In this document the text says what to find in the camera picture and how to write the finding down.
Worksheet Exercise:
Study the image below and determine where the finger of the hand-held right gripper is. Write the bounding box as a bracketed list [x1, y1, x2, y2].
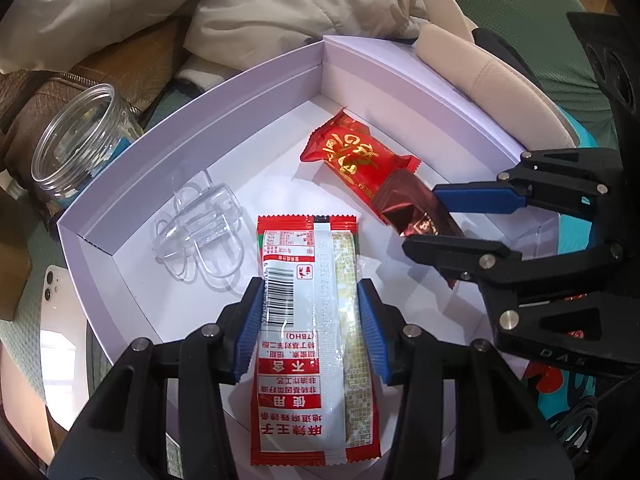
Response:
[402, 237, 626, 311]
[432, 147, 626, 221]

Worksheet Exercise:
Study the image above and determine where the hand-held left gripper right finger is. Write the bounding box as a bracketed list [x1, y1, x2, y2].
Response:
[356, 278, 576, 480]

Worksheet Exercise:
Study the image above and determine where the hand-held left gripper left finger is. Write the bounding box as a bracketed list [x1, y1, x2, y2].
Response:
[47, 277, 266, 480]

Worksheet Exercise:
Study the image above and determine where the dark red foil packet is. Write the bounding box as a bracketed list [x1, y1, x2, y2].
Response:
[370, 170, 466, 288]

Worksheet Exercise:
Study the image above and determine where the red and white seasoning packet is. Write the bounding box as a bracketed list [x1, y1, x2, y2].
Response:
[249, 214, 383, 471]

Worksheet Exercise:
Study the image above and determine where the clear plastic toy plane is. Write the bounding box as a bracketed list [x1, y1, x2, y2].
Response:
[151, 170, 247, 291]

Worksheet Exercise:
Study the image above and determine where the small red gold-print snack packet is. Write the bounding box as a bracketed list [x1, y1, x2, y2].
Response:
[300, 109, 422, 198]

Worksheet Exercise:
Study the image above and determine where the white cardboard gift box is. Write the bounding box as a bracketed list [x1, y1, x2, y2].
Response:
[56, 35, 591, 480]

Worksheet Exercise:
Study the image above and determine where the teal bubble mailer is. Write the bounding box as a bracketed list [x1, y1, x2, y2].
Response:
[537, 110, 601, 423]

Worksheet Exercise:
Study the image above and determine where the beige cap with black lining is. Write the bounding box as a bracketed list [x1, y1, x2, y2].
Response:
[415, 20, 583, 153]

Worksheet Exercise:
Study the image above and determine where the white smartphone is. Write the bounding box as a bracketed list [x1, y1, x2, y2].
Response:
[20, 264, 93, 431]

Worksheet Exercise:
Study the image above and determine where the small brown cardboard box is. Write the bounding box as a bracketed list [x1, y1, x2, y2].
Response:
[0, 180, 33, 321]

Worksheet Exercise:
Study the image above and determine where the clear plastic jar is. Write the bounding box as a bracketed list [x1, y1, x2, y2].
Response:
[31, 84, 146, 208]

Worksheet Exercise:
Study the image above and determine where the beige puffer jacket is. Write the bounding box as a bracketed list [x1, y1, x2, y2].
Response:
[0, 0, 436, 106]

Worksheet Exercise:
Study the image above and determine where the brown cushion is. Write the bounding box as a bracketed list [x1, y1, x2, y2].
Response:
[0, 17, 186, 161]

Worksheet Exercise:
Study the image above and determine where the black cable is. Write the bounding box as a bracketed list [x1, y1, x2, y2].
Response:
[542, 395, 616, 480]

